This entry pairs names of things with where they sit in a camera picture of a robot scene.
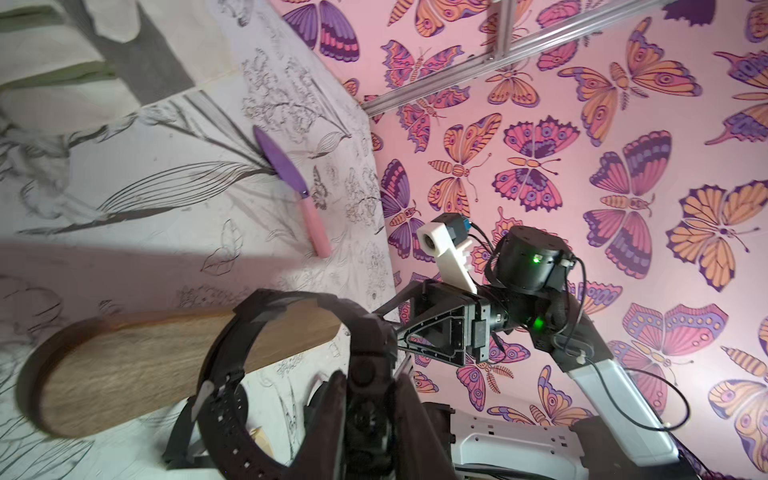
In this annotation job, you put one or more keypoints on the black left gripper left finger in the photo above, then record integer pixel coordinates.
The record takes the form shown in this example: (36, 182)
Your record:
(321, 454)

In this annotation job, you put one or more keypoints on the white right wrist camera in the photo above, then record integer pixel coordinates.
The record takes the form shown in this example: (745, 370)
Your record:
(447, 240)

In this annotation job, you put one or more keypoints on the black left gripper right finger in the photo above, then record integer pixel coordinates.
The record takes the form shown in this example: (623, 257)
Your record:
(418, 452)

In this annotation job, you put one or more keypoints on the wooden watch stand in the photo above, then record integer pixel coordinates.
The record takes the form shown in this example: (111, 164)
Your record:
(104, 371)

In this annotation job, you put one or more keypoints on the purple pink garden trowel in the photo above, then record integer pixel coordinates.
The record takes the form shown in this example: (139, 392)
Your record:
(290, 175)

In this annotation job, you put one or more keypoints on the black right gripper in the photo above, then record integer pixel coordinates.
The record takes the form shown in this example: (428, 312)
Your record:
(448, 324)

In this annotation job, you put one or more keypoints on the cream grey gardening glove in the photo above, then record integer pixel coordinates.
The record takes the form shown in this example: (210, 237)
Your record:
(68, 66)

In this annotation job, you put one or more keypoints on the aluminium frame post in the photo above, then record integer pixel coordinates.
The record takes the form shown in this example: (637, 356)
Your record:
(568, 30)

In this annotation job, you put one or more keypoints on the black chunky sport watch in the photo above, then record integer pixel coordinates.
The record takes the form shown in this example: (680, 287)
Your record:
(249, 425)

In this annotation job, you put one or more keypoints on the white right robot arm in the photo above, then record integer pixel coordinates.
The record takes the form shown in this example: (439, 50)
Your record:
(529, 268)

